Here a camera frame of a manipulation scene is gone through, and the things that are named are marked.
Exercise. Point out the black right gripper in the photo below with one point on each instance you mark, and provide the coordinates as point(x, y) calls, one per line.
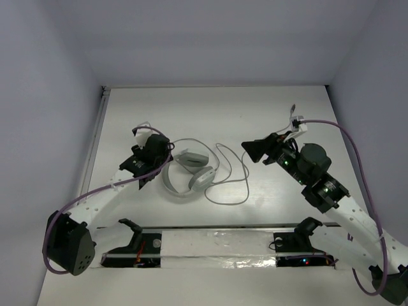
point(271, 146)

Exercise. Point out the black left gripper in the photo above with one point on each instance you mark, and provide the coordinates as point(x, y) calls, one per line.
point(148, 178)

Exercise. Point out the white grey headphones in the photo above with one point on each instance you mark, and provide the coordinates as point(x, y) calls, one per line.
point(197, 164)

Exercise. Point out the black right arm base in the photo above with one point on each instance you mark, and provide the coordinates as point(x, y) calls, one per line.
point(294, 249)

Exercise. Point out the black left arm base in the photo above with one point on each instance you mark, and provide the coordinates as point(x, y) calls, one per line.
point(142, 251)

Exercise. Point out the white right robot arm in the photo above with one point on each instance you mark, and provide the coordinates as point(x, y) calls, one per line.
point(372, 251)

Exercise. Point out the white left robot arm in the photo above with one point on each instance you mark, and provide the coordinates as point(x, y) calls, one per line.
point(68, 245)

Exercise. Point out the silver foil covered panel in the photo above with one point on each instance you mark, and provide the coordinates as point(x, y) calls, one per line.
point(207, 248)

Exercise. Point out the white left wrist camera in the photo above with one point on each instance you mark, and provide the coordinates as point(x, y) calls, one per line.
point(142, 132)

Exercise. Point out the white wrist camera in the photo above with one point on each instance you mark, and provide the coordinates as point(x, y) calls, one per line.
point(142, 132)
point(297, 127)

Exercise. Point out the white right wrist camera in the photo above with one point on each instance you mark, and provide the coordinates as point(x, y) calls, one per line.
point(297, 127)

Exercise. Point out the aluminium rail left edge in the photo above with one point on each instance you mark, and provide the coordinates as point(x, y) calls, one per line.
point(93, 146)

